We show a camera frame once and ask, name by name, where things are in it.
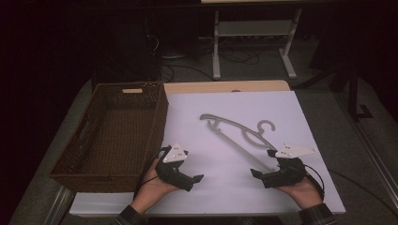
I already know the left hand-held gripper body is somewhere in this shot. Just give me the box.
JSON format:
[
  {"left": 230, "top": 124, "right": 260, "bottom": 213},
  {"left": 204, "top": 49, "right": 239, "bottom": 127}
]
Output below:
[{"left": 154, "top": 142, "right": 190, "bottom": 188}]

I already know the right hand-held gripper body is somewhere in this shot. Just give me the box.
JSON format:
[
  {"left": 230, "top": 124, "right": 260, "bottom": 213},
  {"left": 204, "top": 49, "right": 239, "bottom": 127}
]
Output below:
[{"left": 266, "top": 142, "right": 317, "bottom": 188}]

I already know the brown wicker basket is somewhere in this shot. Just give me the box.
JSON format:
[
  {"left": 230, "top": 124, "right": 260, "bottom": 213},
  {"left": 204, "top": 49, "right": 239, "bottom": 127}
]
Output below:
[{"left": 48, "top": 82, "right": 170, "bottom": 194}]

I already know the grey plastic clothes hanger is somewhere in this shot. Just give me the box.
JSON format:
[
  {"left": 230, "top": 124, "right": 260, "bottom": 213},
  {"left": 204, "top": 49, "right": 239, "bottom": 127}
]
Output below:
[{"left": 199, "top": 112, "right": 278, "bottom": 173}]

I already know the person's right hand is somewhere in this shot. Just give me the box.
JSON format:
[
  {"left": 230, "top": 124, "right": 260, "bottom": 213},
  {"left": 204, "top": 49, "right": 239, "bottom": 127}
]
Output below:
[{"left": 276, "top": 176, "right": 324, "bottom": 210}]

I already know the person's left hand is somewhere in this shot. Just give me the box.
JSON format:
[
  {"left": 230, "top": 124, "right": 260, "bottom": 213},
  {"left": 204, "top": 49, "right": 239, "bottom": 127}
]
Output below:
[{"left": 130, "top": 158, "right": 181, "bottom": 216}]

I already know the wooden table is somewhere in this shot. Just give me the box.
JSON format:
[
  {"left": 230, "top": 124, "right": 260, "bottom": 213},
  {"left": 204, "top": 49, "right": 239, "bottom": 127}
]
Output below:
[{"left": 162, "top": 80, "right": 292, "bottom": 95}]

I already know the dark metal stand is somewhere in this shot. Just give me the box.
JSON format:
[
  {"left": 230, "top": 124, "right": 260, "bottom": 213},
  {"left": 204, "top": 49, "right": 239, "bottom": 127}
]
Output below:
[{"left": 294, "top": 60, "right": 375, "bottom": 122}]

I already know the white metal stand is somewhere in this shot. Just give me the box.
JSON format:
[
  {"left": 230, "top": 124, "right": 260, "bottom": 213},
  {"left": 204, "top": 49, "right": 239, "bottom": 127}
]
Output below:
[{"left": 211, "top": 8, "right": 303, "bottom": 82}]

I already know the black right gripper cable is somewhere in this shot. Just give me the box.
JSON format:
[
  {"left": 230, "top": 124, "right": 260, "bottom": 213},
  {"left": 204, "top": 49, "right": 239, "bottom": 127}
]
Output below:
[{"left": 302, "top": 163, "right": 327, "bottom": 201}]

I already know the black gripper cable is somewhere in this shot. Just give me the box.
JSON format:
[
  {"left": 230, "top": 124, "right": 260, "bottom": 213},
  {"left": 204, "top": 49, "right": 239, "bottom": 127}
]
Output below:
[
  {"left": 302, "top": 163, "right": 327, "bottom": 201},
  {"left": 132, "top": 146, "right": 172, "bottom": 201}
]

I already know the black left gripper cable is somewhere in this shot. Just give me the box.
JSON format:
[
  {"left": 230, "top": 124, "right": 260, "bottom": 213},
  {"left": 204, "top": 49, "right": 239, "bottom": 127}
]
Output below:
[{"left": 132, "top": 146, "right": 172, "bottom": 201}]

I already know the black floor cable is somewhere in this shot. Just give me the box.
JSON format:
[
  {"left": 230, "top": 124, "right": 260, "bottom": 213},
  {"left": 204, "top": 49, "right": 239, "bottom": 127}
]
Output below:
[{"left": 327, "top": 168, "right": 398, "bottom": 218}]

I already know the aluminium rail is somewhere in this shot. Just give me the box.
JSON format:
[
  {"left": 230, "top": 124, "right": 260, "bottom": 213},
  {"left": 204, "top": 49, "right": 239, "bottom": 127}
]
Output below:
[
  {"left": 331, "top": 90, "right": 398, "bottom": 209},
  {"left": 42, "top": 186, "right": 77, "bottom": 225}
]

